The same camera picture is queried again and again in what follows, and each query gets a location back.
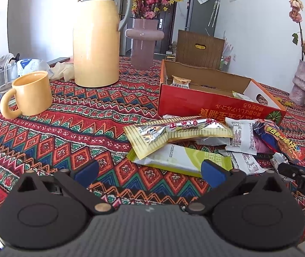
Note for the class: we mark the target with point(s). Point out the green white snack bar packet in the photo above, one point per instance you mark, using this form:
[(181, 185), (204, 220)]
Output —
[(242, 96), (174, 160)]

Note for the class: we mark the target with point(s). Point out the dark door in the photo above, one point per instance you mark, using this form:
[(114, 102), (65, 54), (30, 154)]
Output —
[(170, 29)]

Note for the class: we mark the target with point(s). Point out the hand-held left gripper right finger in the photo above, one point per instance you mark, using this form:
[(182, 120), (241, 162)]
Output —
[(214, 174)]

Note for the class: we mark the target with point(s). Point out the grey refrigerator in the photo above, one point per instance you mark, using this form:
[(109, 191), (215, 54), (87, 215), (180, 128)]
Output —
[(200, 16)]

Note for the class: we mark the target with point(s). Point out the cream crumpled cloth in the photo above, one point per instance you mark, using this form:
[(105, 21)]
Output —
[(62, 72)]

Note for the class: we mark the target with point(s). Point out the red cardboard box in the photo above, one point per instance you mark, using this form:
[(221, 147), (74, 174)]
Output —
[(195, 101)]

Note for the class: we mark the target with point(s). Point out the glass cup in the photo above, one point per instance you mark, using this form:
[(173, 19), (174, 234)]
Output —
[(4, 77)]

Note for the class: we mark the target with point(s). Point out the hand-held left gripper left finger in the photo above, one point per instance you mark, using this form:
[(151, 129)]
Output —
[(85, 171)]

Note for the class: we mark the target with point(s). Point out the yellow striped snack bar packet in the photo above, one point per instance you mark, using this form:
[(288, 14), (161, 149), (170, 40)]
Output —
[(168, 133)]

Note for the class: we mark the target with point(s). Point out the yellow mug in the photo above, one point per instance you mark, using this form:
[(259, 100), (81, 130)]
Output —
[(32, 93)]

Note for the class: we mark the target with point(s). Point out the white blue plastic bag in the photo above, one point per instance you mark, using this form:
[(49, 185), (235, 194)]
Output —
[(29, 65)]

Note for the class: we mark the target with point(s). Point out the white folded umbrella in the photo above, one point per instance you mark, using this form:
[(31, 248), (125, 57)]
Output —
[(213, 10)]

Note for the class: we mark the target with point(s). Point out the patterned red tablecloth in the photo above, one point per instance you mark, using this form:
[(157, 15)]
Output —
[(74, 128)]

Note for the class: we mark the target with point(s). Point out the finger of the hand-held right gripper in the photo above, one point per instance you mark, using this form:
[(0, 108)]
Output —
[(289, 170)]

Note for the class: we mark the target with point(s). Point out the yellow thermos jug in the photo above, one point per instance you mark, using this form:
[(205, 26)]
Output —
[(96, 45)]

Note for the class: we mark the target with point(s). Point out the red chip bag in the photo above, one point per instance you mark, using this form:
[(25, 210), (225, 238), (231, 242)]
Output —
[(281, 142)]

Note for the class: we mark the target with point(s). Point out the fallen yellow petals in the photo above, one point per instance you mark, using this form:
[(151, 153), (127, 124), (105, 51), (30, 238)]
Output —
[(287, 103)]

